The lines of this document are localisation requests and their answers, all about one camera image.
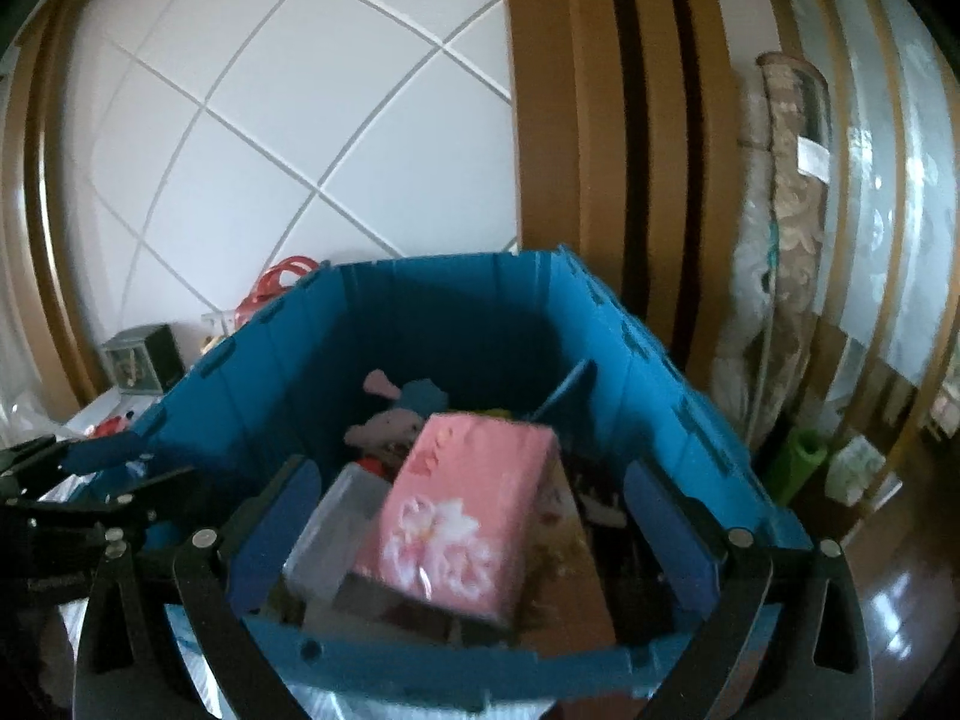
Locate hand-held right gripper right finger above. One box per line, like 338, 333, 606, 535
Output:
624, 456, 876, 720

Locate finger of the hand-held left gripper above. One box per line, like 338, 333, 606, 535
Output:
0, 433, 145, 497
15, 466, 198, 519

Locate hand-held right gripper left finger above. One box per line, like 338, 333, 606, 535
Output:
73, 454, 325, 720

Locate pink and blue plush toy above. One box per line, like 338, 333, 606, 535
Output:
343, 367, 452, 467

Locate pink tissue pack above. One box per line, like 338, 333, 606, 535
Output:
351, 411, 565, 629

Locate blue plastic storage bin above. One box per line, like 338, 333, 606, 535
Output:
126, 244, 816, 715

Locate grey desktop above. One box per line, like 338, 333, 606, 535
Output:
45, 397, 541, 720

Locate clear plastic box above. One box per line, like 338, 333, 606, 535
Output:
280, 461, 392, 602

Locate small dark clock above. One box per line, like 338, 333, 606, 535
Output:
100, 322, 186, 396

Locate green rolled mat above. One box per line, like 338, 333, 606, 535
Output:
763, 427, 830, 505

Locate white tissue box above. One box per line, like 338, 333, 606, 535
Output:
823, 435, 884, 505

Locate red plastic jug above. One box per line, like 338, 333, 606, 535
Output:
231, 255, 332, 325

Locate rolled floral carpet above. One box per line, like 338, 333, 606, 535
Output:
711, 51, 835, 440

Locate glass partition wooden slats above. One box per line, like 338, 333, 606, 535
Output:
757, 0, 960, 481

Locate wooden wall trim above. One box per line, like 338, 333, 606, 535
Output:
0, 0, 104, 410

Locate wooden door frame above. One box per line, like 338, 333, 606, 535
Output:
501, 0, 760, 362

